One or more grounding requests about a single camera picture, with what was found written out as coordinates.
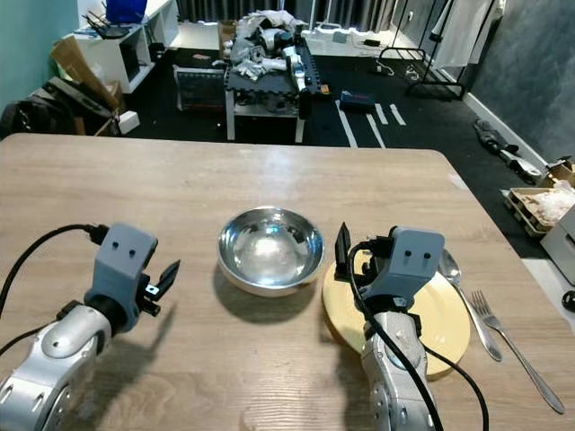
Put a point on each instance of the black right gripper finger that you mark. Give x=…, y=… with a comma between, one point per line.
x=342, y=247
x=359, y=271

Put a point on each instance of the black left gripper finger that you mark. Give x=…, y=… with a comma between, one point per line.
x=173, y=273
x=163, y=282

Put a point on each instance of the stainless steel bowl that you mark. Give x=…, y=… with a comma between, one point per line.
x=269, y=247

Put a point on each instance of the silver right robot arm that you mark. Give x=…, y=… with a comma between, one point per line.
x=395, y=386

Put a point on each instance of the silver metal spoon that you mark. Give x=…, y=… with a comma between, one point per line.
x=451, y=268

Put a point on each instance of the yellow round plate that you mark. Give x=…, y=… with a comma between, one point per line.
x=445, y=323

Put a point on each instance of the silver metal fork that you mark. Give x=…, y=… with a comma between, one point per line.
x=485, y=310

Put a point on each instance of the flat dark blue box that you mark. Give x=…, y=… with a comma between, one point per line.
x=358, y=101

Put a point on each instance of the small white box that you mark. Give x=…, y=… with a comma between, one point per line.
x=128, y=121

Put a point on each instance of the white-legged black workbench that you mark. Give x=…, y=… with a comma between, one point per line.
x=269, y=90

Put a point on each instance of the long black floor tool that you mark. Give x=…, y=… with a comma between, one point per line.
x=503, y=148

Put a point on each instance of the wooden tray with white stuff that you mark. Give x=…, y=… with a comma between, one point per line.
x=544, y=208

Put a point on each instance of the black metal clothes rack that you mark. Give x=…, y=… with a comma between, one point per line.
x=427, y=87

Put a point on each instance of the black plastic crate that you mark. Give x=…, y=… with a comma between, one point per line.
x=199, y=88

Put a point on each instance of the white drawer cabinet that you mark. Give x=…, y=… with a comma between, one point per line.
x=559, y=247

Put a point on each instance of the black power adapter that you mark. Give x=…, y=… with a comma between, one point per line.
x=569, y=301

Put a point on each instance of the black backpack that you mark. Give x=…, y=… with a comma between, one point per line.
x=36, y=115

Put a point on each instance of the small open cardboard box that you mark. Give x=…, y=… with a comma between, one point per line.
x=561, y=172

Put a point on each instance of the white shelf unit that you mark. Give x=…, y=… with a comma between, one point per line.
x=126, y=58

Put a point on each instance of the pile of robot parts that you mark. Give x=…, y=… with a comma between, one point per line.
x=265, y=40

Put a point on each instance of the brown cardboard sheet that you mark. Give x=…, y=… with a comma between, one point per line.
x=81, y=65

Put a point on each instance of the tall brown cardboard box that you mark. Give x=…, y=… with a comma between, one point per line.
x=227, y=36

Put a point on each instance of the dark grey curtain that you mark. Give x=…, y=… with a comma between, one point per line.
x=278, y=7

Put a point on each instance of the white hanging garment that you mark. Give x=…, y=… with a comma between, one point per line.
x=463, y=29

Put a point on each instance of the blue plastic container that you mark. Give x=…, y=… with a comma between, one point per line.
x=126, y=11

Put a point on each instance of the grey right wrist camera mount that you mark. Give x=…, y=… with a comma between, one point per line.
x=413, y=260

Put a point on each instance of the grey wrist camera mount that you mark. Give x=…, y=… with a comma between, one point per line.
x=124, y=256
x=413, y=260

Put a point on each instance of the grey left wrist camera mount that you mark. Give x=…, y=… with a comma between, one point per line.
x=124, y=256

